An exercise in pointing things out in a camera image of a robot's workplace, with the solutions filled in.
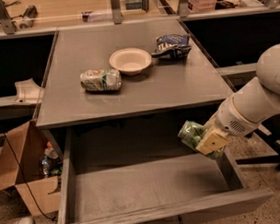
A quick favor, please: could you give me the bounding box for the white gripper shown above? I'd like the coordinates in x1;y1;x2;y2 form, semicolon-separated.
195;95;260;155

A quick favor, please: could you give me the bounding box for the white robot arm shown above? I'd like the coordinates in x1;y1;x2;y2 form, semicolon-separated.
196;44;280;155

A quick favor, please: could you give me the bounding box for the grey open top drawer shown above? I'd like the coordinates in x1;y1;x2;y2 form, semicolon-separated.
58;112;273;224

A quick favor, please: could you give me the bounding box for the white and green soda can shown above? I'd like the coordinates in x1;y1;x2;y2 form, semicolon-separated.
80;68;122;91

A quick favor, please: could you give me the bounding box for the black office chair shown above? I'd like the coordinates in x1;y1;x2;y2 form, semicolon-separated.
237;114;280;171

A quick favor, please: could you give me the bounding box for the blue chip bag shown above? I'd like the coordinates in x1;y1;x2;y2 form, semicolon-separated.
152;34;192;60

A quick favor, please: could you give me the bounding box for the white paper bowl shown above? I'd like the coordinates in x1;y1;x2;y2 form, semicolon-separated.
109;48;152;76

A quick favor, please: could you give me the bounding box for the grey cabinet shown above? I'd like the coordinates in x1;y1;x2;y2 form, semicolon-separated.
37;18;231;129

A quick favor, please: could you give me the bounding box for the pink plastic container stack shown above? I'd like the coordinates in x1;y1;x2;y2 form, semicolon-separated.
189;0;217;12

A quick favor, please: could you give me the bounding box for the plastic bottle in box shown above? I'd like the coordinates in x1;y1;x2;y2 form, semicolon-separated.
41;142;63;178

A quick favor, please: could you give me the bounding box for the white curved plastic part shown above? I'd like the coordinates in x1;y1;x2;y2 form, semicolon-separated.
13;79;44;105

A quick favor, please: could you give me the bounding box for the brown cardboard box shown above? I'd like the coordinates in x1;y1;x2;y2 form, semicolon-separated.
0;122;61;217

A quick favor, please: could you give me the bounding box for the black and white brush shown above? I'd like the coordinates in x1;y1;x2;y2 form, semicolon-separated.
19;5;38;29

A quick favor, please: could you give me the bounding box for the black cable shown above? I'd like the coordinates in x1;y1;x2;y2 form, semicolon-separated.
0;109;58;224

